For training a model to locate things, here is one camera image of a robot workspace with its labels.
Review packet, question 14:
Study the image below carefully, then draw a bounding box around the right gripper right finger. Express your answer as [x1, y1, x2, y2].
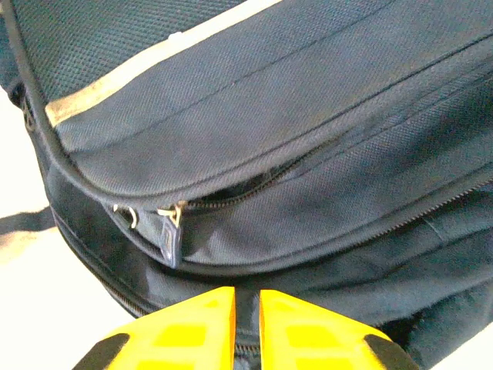
[258, 288, 421, 370]

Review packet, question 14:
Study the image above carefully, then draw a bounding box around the navy blue backpack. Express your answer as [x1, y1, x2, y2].
[0, 0, 493, 370]

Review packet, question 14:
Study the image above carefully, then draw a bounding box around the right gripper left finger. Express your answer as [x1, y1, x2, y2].
[72, 285, 237, 370]

